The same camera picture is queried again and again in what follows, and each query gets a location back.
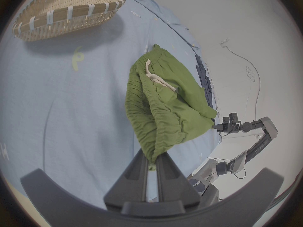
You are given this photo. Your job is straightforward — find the green shorts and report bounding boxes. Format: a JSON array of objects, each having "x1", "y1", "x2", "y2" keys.
[{"x1": 125, "y1": 44, "x2": 218, "y2": 172}]

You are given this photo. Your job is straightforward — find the pale blue quilt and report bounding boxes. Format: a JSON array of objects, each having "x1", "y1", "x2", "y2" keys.
[{"x1": 118, "y1": 0, "x2": 203, "y2": 56}]

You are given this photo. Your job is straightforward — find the bed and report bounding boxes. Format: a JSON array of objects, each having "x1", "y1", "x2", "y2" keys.
[{"x1": 0, "y1": 0, "x2": 262, "y2": 210}]

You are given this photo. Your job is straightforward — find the dark blue garment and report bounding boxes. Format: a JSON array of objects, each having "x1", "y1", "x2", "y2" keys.
[{"x1": 195, "y1": 54, "x2": 217, "y2": 125}]

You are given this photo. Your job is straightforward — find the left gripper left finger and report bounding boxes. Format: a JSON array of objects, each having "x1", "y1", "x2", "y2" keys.
[{"x1": 103, "y1": 149, "x2": 152, "y2": 210}]

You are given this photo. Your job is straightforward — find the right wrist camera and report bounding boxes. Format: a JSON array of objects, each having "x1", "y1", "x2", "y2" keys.
[{"x1": 223, "y1": 113, "x2": 242, "y2": 125}]

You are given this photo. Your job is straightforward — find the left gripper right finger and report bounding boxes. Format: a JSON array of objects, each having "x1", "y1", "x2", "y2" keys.
[{"x1": 155, "y1": 151, "x2": 202, "y2": 209}]

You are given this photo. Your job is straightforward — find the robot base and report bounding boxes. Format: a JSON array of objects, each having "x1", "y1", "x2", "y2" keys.
[{"x1": 187, "y1": 159, "x2": 220, "y2": 209}]

